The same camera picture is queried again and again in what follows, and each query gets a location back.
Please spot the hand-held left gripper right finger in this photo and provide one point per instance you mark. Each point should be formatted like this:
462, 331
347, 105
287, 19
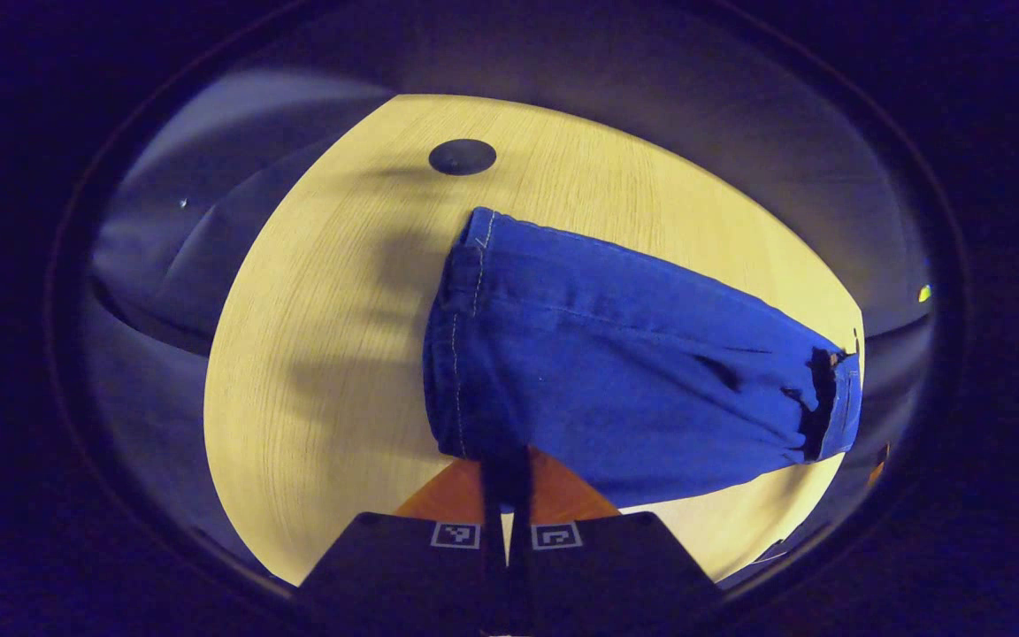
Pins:
521, 500

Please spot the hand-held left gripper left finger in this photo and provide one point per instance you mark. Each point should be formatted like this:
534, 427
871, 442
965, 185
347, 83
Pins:
492, 500

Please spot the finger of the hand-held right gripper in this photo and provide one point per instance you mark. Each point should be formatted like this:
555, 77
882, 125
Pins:
878, 464

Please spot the blue jeans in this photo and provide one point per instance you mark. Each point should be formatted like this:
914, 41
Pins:
633, 363

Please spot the black round desk grommet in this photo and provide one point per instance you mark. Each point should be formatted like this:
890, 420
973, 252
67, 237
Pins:
463, 157

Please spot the black backdrop cloth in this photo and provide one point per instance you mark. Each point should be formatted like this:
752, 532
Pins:
695, 88

